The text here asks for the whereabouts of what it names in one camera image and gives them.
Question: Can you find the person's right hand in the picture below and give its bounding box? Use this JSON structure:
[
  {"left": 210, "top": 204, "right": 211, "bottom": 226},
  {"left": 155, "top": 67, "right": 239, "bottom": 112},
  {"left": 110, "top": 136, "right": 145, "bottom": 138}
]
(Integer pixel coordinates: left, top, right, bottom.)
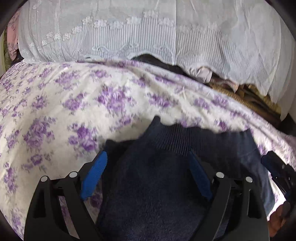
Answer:
[{"left": 268, "top": 201, "right": 292, "bottom": 238}]

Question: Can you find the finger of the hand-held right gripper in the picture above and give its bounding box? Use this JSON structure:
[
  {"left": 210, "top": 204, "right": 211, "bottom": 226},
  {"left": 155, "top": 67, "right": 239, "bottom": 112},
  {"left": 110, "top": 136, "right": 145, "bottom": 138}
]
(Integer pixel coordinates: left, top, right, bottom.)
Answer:
[{"left": 261, "top": 151, "right": 285, "bottom": 179}]

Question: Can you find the pale pink cloth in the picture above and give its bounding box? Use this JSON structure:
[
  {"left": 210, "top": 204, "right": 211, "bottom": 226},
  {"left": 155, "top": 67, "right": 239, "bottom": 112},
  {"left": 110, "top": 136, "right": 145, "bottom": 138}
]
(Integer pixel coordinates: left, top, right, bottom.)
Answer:
[{"left": 191, "top": 66, "right": 238, "bottom": 91}]

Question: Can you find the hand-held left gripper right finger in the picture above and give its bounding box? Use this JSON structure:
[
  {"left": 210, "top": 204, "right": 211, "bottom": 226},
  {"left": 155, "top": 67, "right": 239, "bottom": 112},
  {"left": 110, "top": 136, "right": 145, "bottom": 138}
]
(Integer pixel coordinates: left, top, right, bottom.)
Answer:
[{"left": 188, "top": 151, "right": 270, "bottom": 241}]

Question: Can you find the purple floral bedsheet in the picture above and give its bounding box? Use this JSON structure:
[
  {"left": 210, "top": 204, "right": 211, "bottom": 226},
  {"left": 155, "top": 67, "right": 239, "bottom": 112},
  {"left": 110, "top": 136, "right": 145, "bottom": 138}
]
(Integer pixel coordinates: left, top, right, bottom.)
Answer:
[{"left": 0, "top": 59, "right": 296, "bottom": 241}]

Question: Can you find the pink floral blanket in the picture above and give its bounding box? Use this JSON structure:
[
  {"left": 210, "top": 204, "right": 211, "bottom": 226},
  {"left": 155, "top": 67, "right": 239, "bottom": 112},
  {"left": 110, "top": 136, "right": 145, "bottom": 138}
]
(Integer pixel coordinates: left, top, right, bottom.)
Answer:
[{"left": 6, "top": 11, "right": 21, "bottom": 63}]

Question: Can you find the white lace cover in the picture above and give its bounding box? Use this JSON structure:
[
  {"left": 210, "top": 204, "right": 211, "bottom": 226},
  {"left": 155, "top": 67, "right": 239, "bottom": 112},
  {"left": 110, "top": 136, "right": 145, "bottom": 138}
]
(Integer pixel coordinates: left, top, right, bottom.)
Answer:
[{"left": 17, "top": 0, "right": 294, "bottom": 120}]

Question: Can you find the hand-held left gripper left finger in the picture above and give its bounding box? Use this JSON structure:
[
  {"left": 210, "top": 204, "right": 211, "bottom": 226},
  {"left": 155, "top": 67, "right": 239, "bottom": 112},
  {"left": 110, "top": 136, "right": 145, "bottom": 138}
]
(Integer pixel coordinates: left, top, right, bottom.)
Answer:
[{"left": 24, "top": 151, "right": 108, "bottom": 241}]

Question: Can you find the navy knit cardigan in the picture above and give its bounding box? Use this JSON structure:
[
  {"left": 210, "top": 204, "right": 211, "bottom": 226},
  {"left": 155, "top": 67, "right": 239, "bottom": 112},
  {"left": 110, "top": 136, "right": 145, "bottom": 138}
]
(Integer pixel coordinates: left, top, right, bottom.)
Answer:
[{"left": 96, "top": 116, "right": 275, "bottom": 241}]

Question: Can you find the dark cloth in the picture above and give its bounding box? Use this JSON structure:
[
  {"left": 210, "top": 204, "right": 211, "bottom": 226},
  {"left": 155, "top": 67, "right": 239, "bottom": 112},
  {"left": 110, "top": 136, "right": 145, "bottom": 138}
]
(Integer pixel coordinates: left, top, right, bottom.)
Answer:
[{"left": 131, "top": 53, "right": 199, "bottom": 80}]

